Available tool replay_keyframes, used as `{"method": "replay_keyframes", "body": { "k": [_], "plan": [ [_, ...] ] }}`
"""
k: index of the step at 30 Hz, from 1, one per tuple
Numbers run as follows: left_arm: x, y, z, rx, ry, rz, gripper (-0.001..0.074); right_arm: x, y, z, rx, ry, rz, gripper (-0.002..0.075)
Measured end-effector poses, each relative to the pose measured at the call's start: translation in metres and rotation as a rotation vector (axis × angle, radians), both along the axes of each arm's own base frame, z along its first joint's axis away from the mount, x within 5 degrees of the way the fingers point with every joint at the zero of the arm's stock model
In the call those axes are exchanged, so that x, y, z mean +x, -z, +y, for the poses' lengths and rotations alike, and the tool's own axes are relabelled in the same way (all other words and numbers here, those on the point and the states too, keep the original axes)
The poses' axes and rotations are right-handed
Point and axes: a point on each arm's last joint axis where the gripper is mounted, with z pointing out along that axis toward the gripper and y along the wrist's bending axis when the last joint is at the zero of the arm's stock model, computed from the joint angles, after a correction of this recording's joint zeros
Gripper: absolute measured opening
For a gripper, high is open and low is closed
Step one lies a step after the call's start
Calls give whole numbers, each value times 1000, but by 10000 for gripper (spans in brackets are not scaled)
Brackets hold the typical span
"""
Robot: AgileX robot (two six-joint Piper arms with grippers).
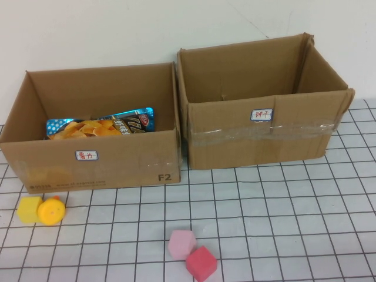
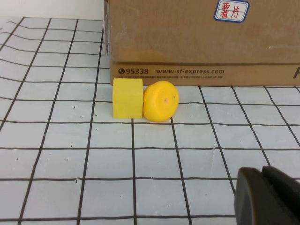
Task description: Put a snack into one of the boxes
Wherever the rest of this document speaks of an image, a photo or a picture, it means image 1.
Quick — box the blue black chips bag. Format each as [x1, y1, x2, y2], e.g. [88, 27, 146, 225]
[43, 106, 156, 140]

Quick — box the light pink foam cube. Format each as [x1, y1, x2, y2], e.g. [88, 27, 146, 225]
[167, 229, 198, 261]

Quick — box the red foam cube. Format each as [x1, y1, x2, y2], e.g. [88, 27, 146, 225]
[185, 245, 219, 278]

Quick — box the taller open cardboard box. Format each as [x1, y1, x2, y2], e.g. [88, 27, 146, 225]
[176, 33, 356, 171]

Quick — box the cardboard box marked F2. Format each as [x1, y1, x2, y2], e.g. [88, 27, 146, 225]
[0, 61, 183, 195]

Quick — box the white handwritten box label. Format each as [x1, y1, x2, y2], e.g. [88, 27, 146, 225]
[75, 150, 99, 162]
[250, 109, 274, 122]

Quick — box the yellow rubber duck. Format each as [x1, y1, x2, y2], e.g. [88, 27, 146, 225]
[37, 195, 66, 227]

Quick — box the yellow foam cube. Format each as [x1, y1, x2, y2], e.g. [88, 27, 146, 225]
[16, 196, 44, 225]

